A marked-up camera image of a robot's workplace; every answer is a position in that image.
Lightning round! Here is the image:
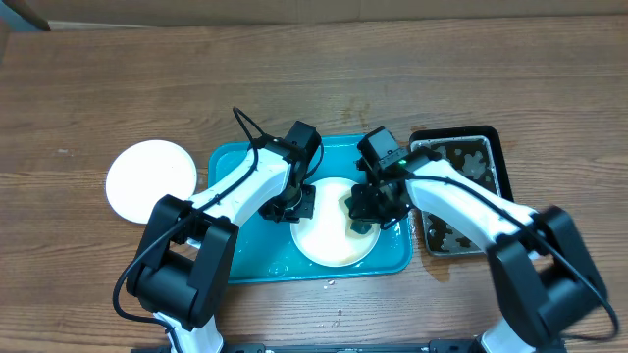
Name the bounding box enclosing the white plate with sauce streak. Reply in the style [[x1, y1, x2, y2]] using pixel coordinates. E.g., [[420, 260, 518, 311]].
[[290, 177, 381, 267]]

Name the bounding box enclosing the white plate with small stain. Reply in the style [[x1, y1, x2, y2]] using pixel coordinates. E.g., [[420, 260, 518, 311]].
[[105, 139, 197, 224]]

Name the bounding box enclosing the yellow and green sponge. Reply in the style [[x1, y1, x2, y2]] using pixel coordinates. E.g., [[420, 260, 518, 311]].
[[344, 196, 373, 235]]

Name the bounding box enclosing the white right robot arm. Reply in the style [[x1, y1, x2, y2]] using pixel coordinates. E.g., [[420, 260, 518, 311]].
[[347, 146, 619, 352]]

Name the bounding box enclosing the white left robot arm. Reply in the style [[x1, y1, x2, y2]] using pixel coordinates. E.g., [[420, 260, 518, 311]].
[[112, 135, 322, 352]]

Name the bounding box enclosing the teal plastic tray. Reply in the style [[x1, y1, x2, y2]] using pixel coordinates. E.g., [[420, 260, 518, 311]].
[[229, 134, 413, 284]]

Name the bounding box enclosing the black tray of soapy water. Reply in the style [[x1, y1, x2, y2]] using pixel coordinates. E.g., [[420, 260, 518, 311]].
[[409, 126, 513, 257]]

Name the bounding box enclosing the black rail at table edge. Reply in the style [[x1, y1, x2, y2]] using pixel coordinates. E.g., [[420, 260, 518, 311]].
[[131, 338, 568, 353]]

